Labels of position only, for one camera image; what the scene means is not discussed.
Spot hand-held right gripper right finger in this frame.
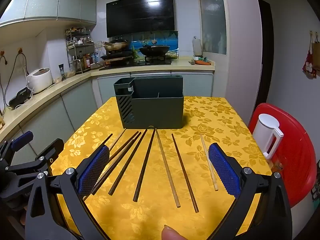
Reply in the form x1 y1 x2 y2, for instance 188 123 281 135
208 143 293 240

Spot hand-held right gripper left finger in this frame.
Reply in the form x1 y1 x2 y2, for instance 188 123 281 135
25 144 112 240

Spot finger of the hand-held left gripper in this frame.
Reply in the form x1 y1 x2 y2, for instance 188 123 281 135
5 138 65 180
0 130 34 167

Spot dark green utensil holder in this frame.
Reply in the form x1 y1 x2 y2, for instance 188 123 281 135
114 75 185 130

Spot person's right hand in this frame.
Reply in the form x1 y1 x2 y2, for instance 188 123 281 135
161 225 184 240

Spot black sandwich maker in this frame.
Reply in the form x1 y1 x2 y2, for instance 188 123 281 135
9 87 30 107

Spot grey-green base cabinets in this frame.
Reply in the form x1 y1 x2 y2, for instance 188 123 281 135
0 71 214 165

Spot white plastic pitcher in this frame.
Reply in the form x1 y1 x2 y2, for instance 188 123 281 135
252 113 285 160

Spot white rice cooker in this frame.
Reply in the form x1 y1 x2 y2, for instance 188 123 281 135
26 67 53 93

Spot yellow floral tablecloth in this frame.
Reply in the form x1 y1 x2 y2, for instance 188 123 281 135
49 95 273 240

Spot red plastic stool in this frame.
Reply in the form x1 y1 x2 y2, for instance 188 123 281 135
247 102 317 209

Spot black pepper grinder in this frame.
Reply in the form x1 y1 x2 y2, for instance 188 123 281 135
58 64 67 82

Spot metal spice rack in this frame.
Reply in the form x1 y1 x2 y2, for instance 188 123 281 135
65 26 95 73

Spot orange tray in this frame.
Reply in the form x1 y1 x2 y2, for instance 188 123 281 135
194 57 212 66

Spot black glass cooktop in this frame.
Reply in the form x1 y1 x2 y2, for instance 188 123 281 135
99 57 173 71

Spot golden pan with lid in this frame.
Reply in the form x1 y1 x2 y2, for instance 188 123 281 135
103 39 131 52

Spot cloudy plastic bottle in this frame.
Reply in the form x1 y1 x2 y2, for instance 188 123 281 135
192 36 203 57

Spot black wok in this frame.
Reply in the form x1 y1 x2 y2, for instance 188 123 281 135
139 44 170 57

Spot red and white hanging pouch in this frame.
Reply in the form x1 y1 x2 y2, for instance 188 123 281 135
302 31 318 79

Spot blue picture backsplash panel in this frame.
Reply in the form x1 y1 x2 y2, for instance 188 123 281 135
130 30 179 57

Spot tan hanging bag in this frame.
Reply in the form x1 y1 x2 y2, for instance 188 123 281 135
311 31 320 70

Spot black range hood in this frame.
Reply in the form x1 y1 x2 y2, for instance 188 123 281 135
106 0 175 38

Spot black power cable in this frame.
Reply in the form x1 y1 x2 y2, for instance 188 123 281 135
0 50 8 115
4 47 27 105

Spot grey-green wall cabinets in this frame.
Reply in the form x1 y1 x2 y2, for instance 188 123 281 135
0 0 97 28

